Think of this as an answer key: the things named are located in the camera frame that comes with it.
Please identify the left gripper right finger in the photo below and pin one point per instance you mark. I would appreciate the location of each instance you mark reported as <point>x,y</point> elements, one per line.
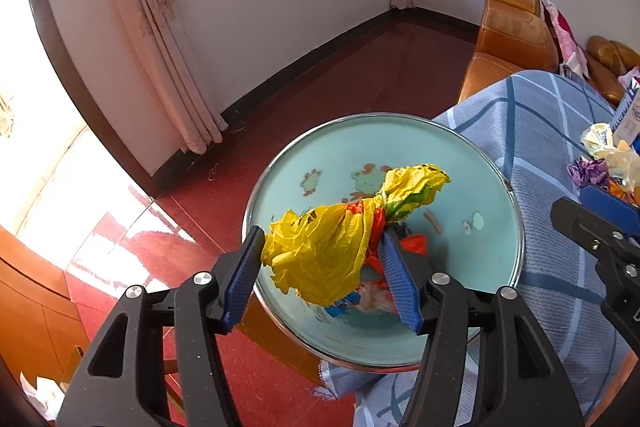
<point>520,382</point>

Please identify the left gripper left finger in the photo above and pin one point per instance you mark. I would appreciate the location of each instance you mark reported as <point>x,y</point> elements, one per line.
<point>120,381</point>

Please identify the orange snack wrapper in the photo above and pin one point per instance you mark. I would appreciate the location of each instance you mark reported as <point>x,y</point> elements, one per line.
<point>618,191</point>

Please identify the purple wrapper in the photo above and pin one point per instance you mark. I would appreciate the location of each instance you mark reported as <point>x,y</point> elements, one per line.
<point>589,172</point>

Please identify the pale yellow plastic wrapper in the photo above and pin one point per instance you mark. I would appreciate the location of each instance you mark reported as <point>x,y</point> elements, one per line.
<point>597,138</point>

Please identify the small red wrapper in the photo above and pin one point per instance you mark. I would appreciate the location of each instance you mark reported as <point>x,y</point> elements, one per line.
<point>415,243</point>

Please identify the yellow plastic bag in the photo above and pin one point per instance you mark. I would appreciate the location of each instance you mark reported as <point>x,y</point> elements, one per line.
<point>321,253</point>

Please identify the yellow sponge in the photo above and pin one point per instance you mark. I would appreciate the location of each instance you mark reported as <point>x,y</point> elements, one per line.
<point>623,165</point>

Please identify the white plastic bag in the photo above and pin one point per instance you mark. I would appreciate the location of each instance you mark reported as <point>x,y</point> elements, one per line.
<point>374,298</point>

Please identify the light blue trash bin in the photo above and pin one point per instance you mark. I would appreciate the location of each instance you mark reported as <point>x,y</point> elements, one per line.
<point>474,229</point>

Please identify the white milk carton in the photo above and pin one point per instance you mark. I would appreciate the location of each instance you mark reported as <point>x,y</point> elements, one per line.
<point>625,123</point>

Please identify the blue plaid tablecloth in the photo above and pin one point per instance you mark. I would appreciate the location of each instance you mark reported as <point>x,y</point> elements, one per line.
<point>530,124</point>

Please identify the wooden chair under bin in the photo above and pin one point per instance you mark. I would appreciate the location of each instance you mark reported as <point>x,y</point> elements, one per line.
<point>259,327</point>

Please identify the brown leather sofa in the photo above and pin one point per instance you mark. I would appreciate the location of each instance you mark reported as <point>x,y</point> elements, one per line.
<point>607,61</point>

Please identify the pink floral pillow on armchair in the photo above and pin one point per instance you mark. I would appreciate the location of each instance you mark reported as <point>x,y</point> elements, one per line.
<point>571,55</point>

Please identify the brown leather armchair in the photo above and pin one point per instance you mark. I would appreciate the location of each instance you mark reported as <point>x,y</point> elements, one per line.
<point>513,37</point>

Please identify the pink curtain left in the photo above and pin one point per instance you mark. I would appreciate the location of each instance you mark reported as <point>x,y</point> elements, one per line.
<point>161,45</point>

